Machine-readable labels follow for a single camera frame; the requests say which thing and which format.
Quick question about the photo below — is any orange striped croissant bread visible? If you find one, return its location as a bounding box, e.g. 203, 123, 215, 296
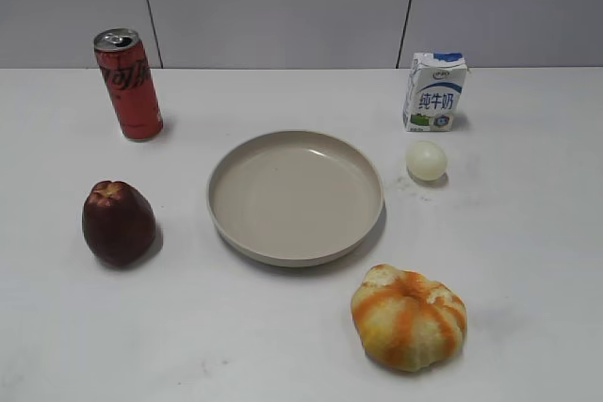
350, 264, 467, 372

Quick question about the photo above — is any beige round plate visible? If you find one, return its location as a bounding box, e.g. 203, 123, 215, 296
206, 130, 385, 268

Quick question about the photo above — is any white egg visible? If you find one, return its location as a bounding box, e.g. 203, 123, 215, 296
405, 140, 448, 182

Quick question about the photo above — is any white blue milk carton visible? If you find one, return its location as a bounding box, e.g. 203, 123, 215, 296
402, 53, 468, 132

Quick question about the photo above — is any dark red wax apple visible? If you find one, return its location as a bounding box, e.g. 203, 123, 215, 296
82, 181, 156, 268

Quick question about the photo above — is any red cola can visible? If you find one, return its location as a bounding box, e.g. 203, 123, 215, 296
93, 28, 163, 141

